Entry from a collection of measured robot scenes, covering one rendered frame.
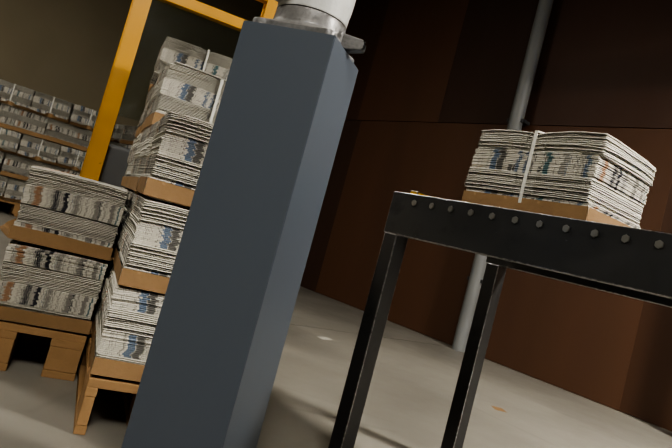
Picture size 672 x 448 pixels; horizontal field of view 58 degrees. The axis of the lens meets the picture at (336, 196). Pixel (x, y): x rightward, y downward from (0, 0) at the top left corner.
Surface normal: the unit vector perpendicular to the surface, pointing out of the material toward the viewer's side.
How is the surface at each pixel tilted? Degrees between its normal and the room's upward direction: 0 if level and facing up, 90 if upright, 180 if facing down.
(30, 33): 90
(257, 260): 90
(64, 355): 90
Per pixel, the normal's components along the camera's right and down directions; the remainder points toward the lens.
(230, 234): -0.26, -0.14
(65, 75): 0.62, 0.11
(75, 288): 0.37, 0.04
